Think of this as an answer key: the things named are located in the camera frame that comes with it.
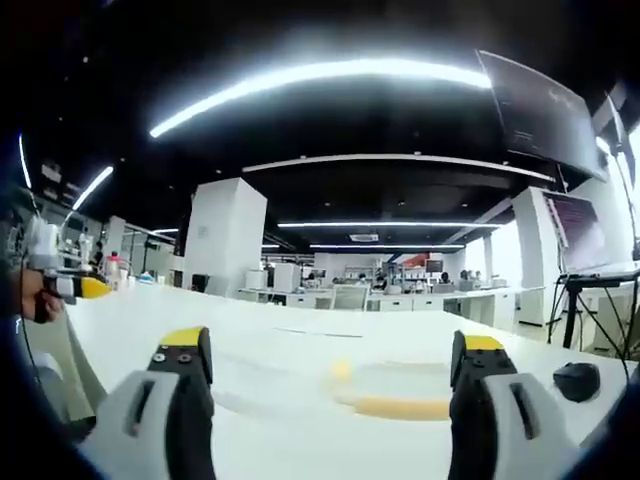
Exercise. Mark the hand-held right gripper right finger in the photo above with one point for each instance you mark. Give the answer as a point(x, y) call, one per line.
point(500, 415)

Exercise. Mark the white bottle with pink cap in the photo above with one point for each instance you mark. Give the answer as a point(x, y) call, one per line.
point(117, 272)

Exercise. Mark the white square pillar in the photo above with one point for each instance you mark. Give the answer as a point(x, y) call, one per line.
point(225, 240)
point(537, 260)

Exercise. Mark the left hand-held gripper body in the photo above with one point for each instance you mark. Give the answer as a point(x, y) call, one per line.
point(44, 245)

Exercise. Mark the long ceiling light strip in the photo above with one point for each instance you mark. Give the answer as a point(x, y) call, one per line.
point(310, 80)

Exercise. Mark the large dark hanging monitor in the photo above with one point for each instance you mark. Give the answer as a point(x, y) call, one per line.
point(545, 115)

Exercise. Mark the black metal stand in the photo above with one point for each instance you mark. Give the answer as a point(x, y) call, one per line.
point(590, 300)

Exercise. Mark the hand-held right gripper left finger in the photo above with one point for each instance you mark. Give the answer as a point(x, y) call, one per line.
point(150, 410)

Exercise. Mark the person's left hand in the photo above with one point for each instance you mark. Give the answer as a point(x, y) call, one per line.
point(41, 302)

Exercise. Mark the small monitor on stand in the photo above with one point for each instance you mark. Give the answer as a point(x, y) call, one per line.
point(580, 230)

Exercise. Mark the grey office chair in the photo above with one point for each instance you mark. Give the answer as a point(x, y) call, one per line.
point(349, 297)

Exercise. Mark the black computer mouse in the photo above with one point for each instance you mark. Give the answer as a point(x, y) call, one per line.
point(577, 382)

